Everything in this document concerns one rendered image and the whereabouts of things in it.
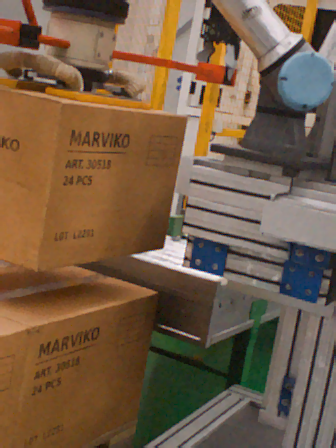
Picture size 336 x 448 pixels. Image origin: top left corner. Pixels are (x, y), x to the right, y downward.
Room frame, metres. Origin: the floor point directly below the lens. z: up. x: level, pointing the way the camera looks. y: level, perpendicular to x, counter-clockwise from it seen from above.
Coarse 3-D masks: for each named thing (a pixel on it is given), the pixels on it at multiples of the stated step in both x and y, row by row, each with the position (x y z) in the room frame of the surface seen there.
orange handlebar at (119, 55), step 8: (0, 24) 1.84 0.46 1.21; (0, 32) 1.85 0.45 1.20; (8, 32) 1.87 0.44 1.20; (40, 40) 1.98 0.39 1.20; (48, 40) 2.00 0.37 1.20; (56, 40) 2.03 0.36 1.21; (64, 40) 2.06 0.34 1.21; (120, 56) 2.13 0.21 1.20; (128, 56) 2.12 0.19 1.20; (136, 56) 2.11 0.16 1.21; (144, 56) 2.10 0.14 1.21; (152, 56) 2.09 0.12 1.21; (152, 64) 2.09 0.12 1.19; (160, 64) 2.08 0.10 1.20; (168, 64) 2.07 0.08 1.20; (176, 64) 2.08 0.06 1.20; (184, 64) 2.11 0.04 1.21; (192, 64) 2.16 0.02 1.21; (192, 72) 2.16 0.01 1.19; (200, 72) 2.19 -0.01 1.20; (208, 72) 2.23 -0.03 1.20
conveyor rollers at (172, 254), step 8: (168, 240) 3.18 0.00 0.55; (176, 240) 3.25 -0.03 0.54; (184, 240) 3.24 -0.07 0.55; (168, 248) 3.06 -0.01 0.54; (176, 248) 3.05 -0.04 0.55; (184, 248) 3.13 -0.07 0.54; (144, 256) 2.80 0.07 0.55; (152, 256) 2.80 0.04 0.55; (160, 256) 2.87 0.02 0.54; (168, 256) 2.86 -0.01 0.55; (176, 256) 2.94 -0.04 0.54; (168, 264) 2.75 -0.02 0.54; (176, 264) 2.75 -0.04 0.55; (200, 272) 2.70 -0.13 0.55
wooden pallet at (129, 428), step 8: (128, 424) 2.28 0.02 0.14; (136, 424) 2.33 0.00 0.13; (112, 432) 2.21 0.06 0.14; (120, 432) 2.25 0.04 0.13; (128, 432) 2.29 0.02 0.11; (96, 440) 2.13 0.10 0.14; (104, 440) 2.17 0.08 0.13; (112, 440) 2.21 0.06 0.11; (120, 440) 2.26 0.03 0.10; (128, 440) 2.30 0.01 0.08
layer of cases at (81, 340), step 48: (0, 288) 2.07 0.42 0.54; (48, 288) 2.15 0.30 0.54; (96, 288) 2.24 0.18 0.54; (144, 288) 2.34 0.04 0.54; (0, 336) 1.71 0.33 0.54; (48, 336) 1.86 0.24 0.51; (96, 336) 2.05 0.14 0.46; (144, 336) 2.29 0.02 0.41; (0, 384) 1.73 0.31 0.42; (48, 384) 1.89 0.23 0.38; (96, 384) 2.09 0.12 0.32; (0, 432) 1.75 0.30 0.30; (48, 432) 1.92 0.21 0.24; (96, 432) 2.13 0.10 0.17
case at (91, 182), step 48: (0, 96) 1.88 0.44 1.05; (48, 96) 1.87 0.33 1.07; (0, 144) 1.88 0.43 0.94; (48, 144) 1.81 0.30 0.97; (96, 144) 1.94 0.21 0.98; (144, 144) 2.14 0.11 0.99; (0, 192) 1.87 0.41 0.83; (48, 192) 1.81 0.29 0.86; (96, 192) 1.97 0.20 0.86; (144, 192) 2.18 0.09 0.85; (0, 240) 1.86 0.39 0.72; (48, 240) 1.83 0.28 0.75; (96, 240) 2.01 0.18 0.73; (144, 240) 2.22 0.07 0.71
